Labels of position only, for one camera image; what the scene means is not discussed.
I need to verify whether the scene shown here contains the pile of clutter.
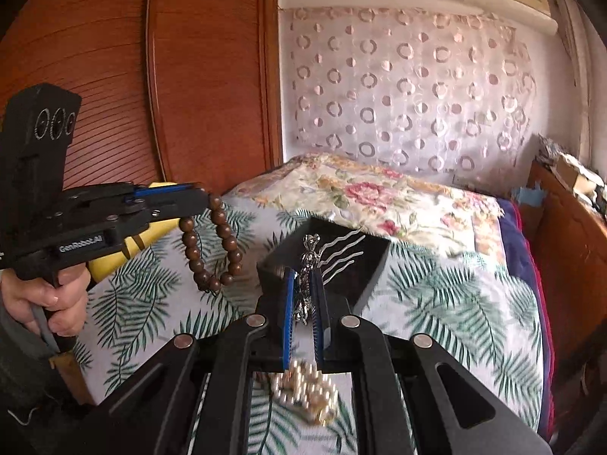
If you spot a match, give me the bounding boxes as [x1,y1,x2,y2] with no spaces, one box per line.
[535,133,607,212]

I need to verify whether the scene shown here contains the wrapped air conditioner pipe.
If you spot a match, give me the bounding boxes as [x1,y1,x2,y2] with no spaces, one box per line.
[556,0,594,155]

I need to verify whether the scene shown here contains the yellow box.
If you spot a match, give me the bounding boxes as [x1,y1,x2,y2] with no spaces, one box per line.
[89,180,184,284]

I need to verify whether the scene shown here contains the circle patterned sheer curtain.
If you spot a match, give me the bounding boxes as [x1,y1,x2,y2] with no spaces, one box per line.
[280,6,538,177]

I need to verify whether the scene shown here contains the silver hair comb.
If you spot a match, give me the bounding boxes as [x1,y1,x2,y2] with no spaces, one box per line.
[290,229,367,329]

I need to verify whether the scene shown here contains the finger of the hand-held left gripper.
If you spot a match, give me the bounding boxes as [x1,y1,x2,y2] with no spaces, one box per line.
[142,198,212,228]
[132,181,210,206]

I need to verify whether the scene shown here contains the wooden wardrobe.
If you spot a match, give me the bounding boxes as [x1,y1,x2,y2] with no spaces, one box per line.
[0,0,286,197]

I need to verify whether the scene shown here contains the wooden bedside cabinet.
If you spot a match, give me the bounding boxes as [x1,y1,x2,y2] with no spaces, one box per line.
[511,160,607,441]

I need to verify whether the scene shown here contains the person's left hand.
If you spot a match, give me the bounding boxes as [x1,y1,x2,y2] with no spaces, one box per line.
[0,269,89,342]

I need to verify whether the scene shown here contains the person's left forearm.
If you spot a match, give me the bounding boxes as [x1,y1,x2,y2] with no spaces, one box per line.
[0,304,98,441]

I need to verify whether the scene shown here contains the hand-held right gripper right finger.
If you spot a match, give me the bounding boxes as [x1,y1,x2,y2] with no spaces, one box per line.
[313,282,557,455]

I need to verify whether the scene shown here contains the black jewelry box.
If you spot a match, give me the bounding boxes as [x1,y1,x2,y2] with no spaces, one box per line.
[256,217,392,314]

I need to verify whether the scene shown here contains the dark blue blanket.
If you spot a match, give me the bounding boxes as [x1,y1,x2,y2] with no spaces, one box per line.
[494,198,557,439]

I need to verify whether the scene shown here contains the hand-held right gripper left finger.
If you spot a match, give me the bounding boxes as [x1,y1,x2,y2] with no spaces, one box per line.
[71,267,299,455]

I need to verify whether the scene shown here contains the pearl bracelet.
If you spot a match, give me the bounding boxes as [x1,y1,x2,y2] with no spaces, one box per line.
[271,359,340,428]

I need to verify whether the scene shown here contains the palm leaf bedsheet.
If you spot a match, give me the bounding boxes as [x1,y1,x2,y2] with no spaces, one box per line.
[71,194,545,455]

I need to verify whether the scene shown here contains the floral quilt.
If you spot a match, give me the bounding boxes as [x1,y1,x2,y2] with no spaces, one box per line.
[222,152,504,259]

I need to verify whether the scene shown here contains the brown wooden bead bracelet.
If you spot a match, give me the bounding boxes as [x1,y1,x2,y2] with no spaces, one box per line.
[180,193,241,293]

